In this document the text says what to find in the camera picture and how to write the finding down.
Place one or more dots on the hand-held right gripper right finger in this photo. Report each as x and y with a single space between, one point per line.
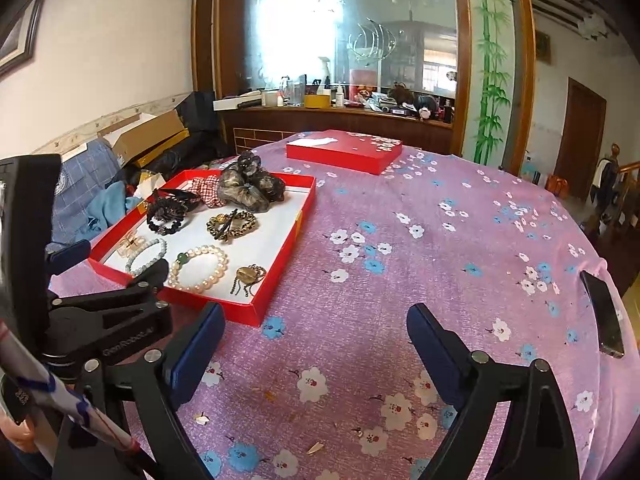
435 355

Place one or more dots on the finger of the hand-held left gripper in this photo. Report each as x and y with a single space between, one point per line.
70 256
115 297

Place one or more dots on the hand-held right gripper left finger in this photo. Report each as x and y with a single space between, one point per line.
195 355

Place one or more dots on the clear amber hair claw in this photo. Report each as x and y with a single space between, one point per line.
130 245

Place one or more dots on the red jewelry box tray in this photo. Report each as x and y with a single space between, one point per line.
200 300

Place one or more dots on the gold pendant brooch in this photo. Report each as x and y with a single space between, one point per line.
246 275

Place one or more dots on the person's left hand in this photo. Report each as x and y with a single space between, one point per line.
17 435

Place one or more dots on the blue plaid bag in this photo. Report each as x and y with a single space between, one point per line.
75 190

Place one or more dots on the light blue cloth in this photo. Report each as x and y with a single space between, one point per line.
112 207

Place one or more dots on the purple floral tablecloth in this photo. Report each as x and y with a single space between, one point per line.
425 260

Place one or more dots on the red plaid scrunchie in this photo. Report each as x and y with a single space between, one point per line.
207 194

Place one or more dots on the brown cardboard box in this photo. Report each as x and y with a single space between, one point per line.
150 135

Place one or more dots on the black smartphone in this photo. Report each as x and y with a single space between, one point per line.
602 317

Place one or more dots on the grey brown satin scrunchie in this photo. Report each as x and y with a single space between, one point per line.
250 187

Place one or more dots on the black bag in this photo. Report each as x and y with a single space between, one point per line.
200 117

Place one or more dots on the red box lid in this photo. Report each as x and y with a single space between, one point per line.
345 151

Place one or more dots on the white flat box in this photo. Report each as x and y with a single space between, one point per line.
235 101

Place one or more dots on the wooden stair railing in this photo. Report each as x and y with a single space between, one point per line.
617 190

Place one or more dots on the wooden cabinet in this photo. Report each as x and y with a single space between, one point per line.
325 125

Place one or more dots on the brown wooden door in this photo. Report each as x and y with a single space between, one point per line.
580 140

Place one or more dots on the dark animal figurine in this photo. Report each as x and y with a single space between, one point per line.
405 96

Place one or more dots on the white bottle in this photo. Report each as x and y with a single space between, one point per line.
340 96

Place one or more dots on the red printed box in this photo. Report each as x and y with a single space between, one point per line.
364 85

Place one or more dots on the yellow box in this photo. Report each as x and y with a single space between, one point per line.
317 101

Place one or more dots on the bamboo painted glass panel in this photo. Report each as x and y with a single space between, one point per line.
490 70

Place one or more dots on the framed wall picture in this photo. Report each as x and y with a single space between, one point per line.
17 35

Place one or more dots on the large wall mirror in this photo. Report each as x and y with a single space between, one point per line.
310 25

